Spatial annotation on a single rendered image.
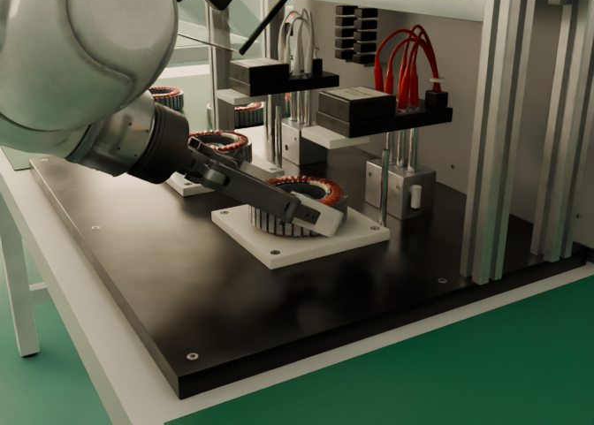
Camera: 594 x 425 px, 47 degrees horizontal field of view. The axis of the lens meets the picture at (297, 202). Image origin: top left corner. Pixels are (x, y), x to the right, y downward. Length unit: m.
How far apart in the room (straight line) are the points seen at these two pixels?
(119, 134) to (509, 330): 0.39
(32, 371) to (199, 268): 1.35
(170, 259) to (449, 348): 0.30
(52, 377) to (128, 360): 1.36
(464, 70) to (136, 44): 0.55
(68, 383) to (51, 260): 1.14
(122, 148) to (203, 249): 0.17
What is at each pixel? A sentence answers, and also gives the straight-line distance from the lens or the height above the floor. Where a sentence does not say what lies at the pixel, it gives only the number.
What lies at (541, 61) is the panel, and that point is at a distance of 0.81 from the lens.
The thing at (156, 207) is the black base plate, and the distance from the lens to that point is 0.86.
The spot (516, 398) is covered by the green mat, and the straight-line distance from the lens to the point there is 0.57.
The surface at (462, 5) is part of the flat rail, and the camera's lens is 0.66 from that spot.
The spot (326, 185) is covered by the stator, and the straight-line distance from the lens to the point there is 0.78.
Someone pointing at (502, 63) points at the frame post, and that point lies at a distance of 0.62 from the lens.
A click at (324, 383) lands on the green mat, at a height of 0.75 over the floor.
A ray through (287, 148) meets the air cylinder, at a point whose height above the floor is 0.79.
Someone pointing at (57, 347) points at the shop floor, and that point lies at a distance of 2.09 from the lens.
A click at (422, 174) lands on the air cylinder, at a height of 0.82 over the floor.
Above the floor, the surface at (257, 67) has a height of 0.92.
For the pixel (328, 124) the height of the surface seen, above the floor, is 0.89.
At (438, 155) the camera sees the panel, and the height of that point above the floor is 0.81.
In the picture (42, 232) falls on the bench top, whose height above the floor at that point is 0.75.
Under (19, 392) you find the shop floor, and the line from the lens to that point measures 1.94.
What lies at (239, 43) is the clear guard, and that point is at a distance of 0.49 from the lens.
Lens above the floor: 1.08
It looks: 21 degrees down
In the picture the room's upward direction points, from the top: straight up
